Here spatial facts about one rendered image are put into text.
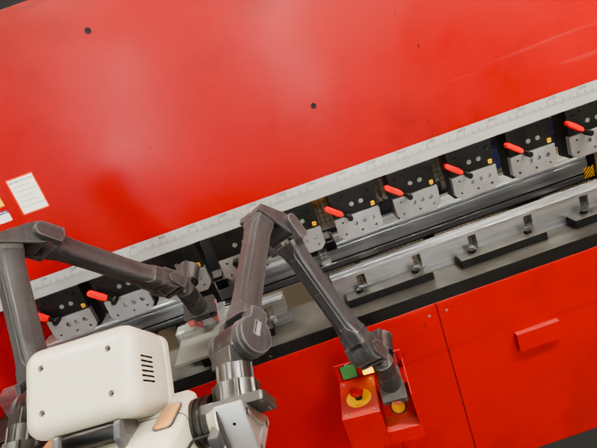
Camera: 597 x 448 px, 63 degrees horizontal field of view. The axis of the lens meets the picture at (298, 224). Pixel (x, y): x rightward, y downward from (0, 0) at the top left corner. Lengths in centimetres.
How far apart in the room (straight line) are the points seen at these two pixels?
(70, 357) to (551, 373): 159
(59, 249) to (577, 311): 161
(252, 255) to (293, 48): 67
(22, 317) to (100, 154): 59
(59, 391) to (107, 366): 9
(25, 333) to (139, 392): 39
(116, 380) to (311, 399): 100
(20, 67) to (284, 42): 74
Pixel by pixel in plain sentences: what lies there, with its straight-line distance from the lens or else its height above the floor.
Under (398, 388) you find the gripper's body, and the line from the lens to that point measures 141.
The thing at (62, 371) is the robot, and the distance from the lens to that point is 93.
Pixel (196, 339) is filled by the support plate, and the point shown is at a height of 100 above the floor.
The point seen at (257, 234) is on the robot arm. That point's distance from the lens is 114.
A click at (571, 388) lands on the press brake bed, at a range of 209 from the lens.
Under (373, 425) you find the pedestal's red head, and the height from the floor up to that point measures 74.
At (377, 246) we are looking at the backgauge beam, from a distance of 197.
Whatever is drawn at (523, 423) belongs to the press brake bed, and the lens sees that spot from 209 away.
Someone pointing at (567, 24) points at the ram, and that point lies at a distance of 178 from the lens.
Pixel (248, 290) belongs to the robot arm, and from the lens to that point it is 102.
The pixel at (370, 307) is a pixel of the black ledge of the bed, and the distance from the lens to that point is 166.
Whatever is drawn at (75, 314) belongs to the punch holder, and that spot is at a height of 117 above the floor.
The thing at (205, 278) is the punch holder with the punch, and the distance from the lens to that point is 165.
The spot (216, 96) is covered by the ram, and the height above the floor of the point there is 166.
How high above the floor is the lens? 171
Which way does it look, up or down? 19 degrees down
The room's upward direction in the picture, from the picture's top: 20 degrees counter-clockwise
